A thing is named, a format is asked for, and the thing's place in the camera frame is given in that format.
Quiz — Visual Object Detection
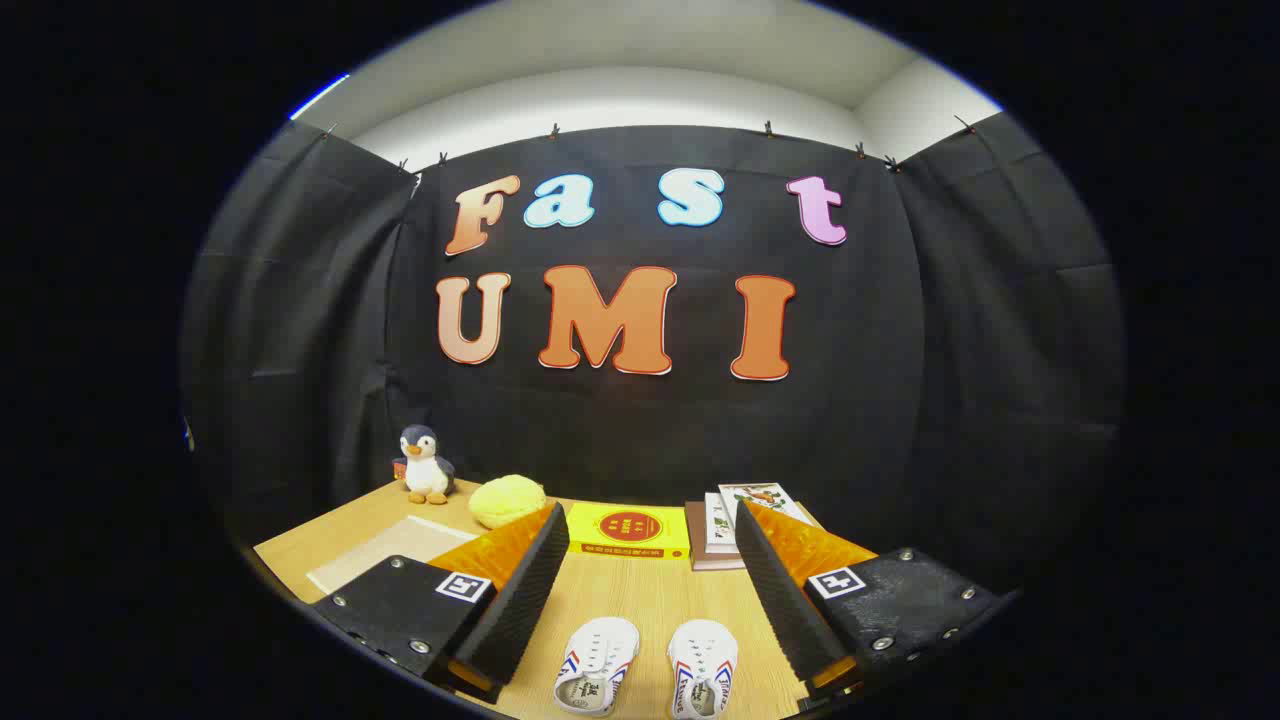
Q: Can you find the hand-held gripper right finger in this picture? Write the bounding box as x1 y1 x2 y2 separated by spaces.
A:
735 499 1022 701

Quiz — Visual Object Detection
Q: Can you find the black backdrop cloth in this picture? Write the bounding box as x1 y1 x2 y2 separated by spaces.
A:
180 112 1129 591

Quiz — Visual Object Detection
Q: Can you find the yellow round plush toy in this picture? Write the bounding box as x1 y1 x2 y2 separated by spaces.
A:
468 474 549 530

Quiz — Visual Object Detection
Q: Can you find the white illustrated book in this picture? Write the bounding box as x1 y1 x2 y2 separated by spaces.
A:
718 483 814 529
704 491 742 554

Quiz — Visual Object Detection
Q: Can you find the white canvas shoe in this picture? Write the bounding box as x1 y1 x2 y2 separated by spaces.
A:
667 619 739 719
553 617 641 717

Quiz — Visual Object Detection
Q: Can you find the yellow book with red circle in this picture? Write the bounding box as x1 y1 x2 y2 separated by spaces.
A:
565 502 693 560

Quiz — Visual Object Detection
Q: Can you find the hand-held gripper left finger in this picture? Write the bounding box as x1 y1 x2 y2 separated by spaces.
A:
312 502 571 704

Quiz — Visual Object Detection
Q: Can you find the cream fabric storage box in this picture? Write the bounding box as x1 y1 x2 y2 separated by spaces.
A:
305 514 481 597

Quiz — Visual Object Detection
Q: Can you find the penguin plush toy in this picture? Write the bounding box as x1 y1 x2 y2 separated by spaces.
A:
392 425 457 505

